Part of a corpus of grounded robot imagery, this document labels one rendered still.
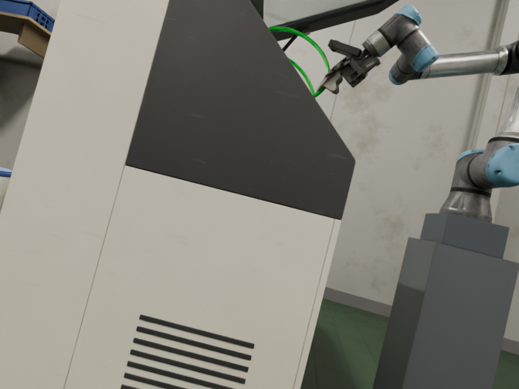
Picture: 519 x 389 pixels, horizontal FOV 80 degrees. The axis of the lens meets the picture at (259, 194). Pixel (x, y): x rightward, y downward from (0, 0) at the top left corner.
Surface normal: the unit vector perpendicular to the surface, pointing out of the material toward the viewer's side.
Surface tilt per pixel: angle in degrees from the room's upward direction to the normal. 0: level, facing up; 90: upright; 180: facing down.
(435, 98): 90
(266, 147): 90
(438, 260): 90
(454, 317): 90
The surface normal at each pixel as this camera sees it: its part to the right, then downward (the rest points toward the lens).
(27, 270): 0.00, -0.04
